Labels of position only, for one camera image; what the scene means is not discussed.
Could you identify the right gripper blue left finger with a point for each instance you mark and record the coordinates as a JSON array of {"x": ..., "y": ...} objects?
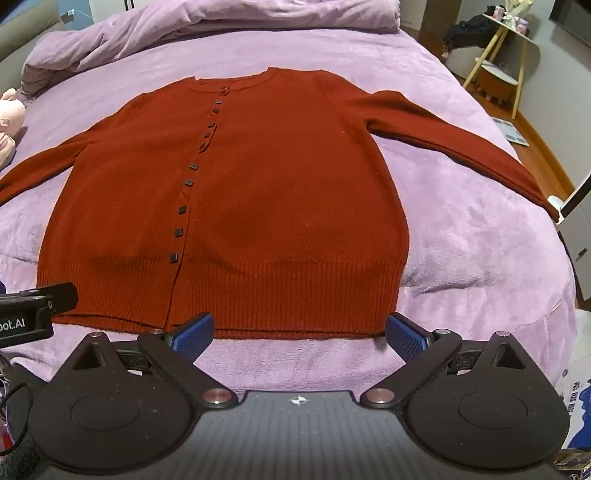
[{"x": 172, "y": 356}]

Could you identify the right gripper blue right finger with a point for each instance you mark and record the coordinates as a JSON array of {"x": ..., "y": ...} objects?
[{"x": 426, "y": 355}]

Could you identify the red knit cardigan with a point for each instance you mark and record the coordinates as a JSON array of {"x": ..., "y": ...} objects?
[{"x": 263, "y": 200}]

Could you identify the dark clothes pile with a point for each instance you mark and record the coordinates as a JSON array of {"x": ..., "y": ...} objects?
[{"x": 476, "y": 32}]

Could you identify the white box with blue print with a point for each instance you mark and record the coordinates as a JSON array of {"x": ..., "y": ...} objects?
[{"x": 574, "y": 389}]

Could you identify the pink plush pig toy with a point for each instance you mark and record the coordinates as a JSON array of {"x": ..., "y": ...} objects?
[{"x": 12, "y": 115}]

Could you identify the round wooden stool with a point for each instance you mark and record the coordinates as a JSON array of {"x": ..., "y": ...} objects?
[{"x": 495, "y": 82}]

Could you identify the grey sofa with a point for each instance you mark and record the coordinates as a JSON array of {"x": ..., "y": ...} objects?
[{"x": 20, "y": 34}]

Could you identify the purple rumpled duvet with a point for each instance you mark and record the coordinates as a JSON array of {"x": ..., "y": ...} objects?
[{"x": 60, "y": 55}]

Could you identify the yellow legged side table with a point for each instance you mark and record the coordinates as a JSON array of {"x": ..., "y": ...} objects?
[{"x": 491, "y": 51}]

